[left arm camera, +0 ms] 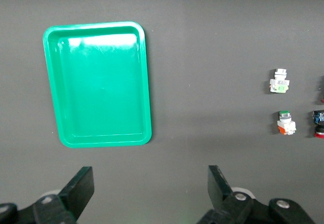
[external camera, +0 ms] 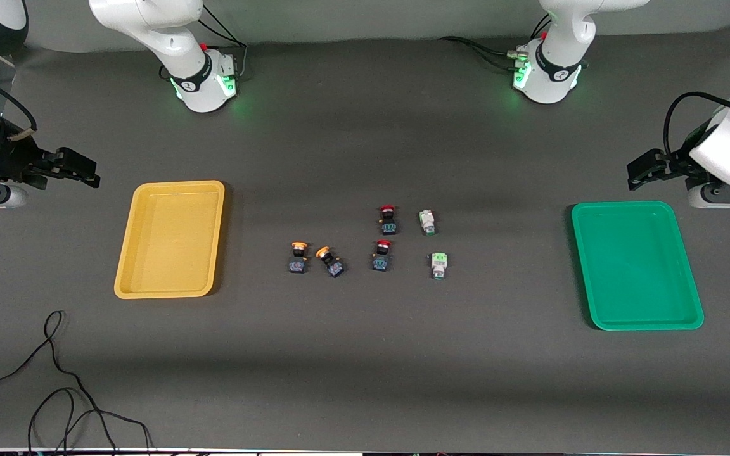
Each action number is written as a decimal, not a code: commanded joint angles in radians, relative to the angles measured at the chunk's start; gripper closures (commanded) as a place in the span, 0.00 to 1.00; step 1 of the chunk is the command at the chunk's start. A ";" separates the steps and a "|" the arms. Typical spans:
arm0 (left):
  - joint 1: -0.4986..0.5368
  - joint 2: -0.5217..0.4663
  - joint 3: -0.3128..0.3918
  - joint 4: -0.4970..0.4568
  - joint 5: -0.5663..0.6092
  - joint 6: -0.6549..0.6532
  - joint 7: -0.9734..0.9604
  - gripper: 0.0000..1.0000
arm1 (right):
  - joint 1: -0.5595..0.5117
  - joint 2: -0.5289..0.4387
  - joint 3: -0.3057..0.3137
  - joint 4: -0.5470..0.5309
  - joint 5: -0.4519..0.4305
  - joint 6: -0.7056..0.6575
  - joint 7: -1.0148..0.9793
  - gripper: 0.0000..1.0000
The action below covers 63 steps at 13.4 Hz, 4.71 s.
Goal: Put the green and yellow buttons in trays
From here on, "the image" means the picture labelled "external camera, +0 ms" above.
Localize loose thin black cable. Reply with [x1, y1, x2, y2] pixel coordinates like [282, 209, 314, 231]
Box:
[0, 310, 153, 453]

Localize black left arm base cables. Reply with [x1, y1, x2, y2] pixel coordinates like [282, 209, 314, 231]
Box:
[438, 13, 553, 70]

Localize dark grey table cloth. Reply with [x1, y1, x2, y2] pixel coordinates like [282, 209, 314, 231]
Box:
[0, 25, 730, 453]

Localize yellow plastic tray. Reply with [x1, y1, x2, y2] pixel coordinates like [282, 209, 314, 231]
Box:
[113, 180, 226, 300]

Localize black right arm base cables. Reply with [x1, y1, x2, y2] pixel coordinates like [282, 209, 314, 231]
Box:
[197, 3, 249, 80]

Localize red push button switch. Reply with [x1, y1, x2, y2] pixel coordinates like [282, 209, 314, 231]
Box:
[371, 239, 394, 272]
[378, 204, 399, 236]

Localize black arm base cables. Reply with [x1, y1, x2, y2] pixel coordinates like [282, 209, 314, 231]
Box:
[197, 3, 249, 80]
[438, 13, 553, 70]

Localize yellow push button switch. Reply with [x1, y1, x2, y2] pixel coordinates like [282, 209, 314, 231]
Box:
[315, 246, 345, 278]
[288, 241, 309, 274]

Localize green plastic tray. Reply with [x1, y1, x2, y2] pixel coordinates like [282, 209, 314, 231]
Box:
[570, 201, 705, 331]

